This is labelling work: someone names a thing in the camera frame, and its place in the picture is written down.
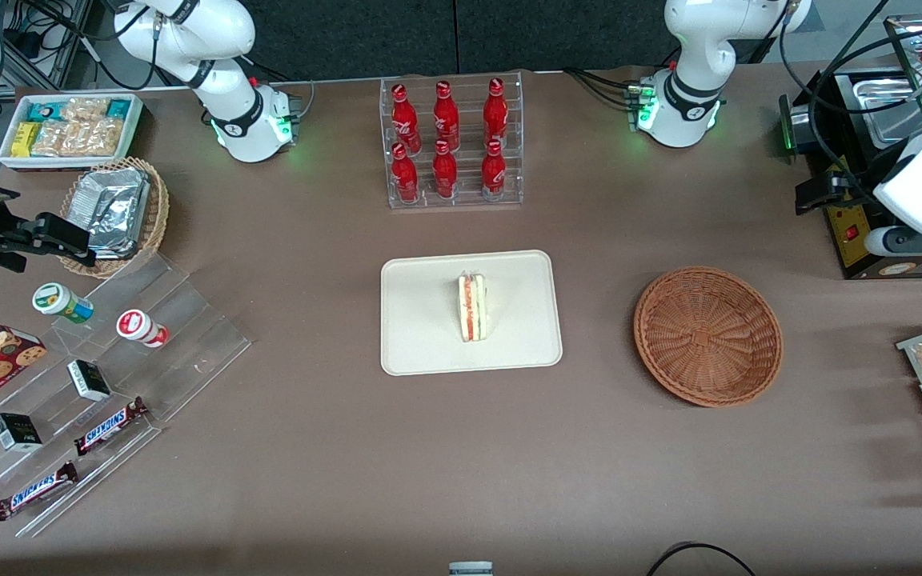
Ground clear nut snack pack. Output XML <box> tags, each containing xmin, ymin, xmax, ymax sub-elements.
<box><xmin>61</xmin><ymin>98</ymin><xmax>110</xmax><ymax>123</ymax></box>
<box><xmin>69</xmin><ymin>118</ymin><xmax>125</xmax><ymax>158</ymax></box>
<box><xmin>31</xmin><ymin>120</ymin><xmax>78</xmax><ymax>158</ymax></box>

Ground black food warmer appliance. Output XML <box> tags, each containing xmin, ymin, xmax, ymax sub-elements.
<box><xmin>809</xmin><ymin>68</ymin><xmax>922</xmax><ymax>281</ymax></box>

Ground black round green-lit device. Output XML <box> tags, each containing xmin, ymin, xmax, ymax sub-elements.
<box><xmin>779</xmin><ymin>94</ymin><xmax>820</xmax><ymax>163</ymax></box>

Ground Snickers bar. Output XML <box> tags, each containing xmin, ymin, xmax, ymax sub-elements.
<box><xmin>74</xmin><ymin>397</ymin><xmax>150</xmax><ymax>457</ymax></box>
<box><xmin>0</xmin><ymin>461</ymin><xmax>79</xmax><ymax>522</ymax></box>

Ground aluminium frame with cables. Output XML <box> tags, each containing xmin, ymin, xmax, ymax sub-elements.
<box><xmin>0</xmin><ymin>0</ymin><xmax>114</xmax><ymax>97</ymax></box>

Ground yellow snack pack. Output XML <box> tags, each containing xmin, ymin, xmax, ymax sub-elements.
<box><xmin>11</xmin><ymin>122</ymin><xmax>42</xmax><ymax>158</ymax></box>

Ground brown round wicker basket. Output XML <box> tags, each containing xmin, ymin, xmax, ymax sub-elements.
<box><xmin>633</xmin><ymin>266</ymin><xmax>784</xmax><ymax>408</ymax></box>

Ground clear acrylic stepped stand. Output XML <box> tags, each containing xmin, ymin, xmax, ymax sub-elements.
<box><xmin>0</xmin><ymin>336</ymin><xmax>164</xmax><ymax>538</ymax></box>
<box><xmin>43</xmin><ymin>252</ymin><xmax>254</xmax><ymax>423</ymax></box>

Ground black arm base cables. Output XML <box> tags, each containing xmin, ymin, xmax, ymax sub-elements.
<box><xmin>563</xmin><ymin>67</ymin><xmax>639</xmax><ymax>109</ymax></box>

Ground stainless steel pan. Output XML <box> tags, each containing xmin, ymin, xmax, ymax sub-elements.
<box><xmin>853</xmin><ymin>74</ymin><xmax>922</xmax><ymax>146</ymax></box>

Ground light tan wicker basket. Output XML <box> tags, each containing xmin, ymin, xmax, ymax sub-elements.
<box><xmin>58</xmin><ymin>157</ymin><xmax>170</xmax><ymax>280</ymax></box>

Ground red cola bottle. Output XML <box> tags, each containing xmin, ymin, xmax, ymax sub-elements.
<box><xmin>481</xmin><ymin>140</ymin><xmax>507</xmax><ymax>202</ymax></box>
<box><xmin>483</xmin><ymin>78</ymin><xmax>509</xmax><ymax>150</ymax></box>
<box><xmin>433</xmin><ymin>81</ymin><xmax>460</xmax><ymax>151</ymax></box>
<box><xmin>432</xmin><ymin>140</ymin><xmax>459</xmax><ymax>200</ymax></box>
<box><xmin>391</xmin><ymin>83</ymin><xmax>422</xmax><ymax>154</ymax></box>
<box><xmin>391</xmin><ymin>143</ymin><xmax>420</xmax><ymax>203</ymax></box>

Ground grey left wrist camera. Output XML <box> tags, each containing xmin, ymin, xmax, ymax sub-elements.
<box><xmin>864</xmin><ymin>226</ymin><xmax>922</xmax><ymax>259</ymax></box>

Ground clear acrylic bottle rack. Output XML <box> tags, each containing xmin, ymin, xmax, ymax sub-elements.
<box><xmin>379</xmin><ymin>70</ymin><xmax>524</xmax><ymax>210</ymax></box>

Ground cream rectangular tray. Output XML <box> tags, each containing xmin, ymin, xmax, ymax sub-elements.
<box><xmin>380</xmin><ymin>250</ymin><xmax>563</xmax><ymax>377</ymax></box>

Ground red lid yogurt cup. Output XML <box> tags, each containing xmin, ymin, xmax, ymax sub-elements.
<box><xmin>116</xmin><ymin>309</ymin><xmax>170</xmax><ymax>349</ymax></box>

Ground silver foil packet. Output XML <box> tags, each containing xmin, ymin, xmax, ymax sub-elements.
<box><xmin>70</xmin><ymin>168</ymin><xmax>150</xmax><ymax>259</ymax></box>

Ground white rectangular snack bin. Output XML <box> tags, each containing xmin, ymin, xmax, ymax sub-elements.
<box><xmin>0</xmin><ymin>93</ymin><xmax>145</xmax><ymax>171</ymax></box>

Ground black looped cable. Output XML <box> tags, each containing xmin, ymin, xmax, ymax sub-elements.
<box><xmin>645</xmin><ymin>542</ymin><xmax>758</xmax><ymax>576</ymax></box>

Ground small black box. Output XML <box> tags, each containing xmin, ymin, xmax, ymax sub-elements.
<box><xmin>0</xmin><ymin>412</ymin><xmax>43</xmax><ymax>453</ymax></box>
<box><xmin>67</xmin><ymin>359</ymin><xmax>112</xmax><ymax>402</ymax></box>

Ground green lid yogurt cup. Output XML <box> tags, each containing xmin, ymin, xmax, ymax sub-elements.
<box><xmin>32</xmin><ymin>282</ymin><xmax>95</xmax><ymax>324</ymax></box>

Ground triangle sandwich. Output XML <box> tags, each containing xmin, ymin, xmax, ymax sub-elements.
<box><xmin>458</xmin><ymin>272</ymin><xmax>491</xmax><ymax>343</ymax></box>

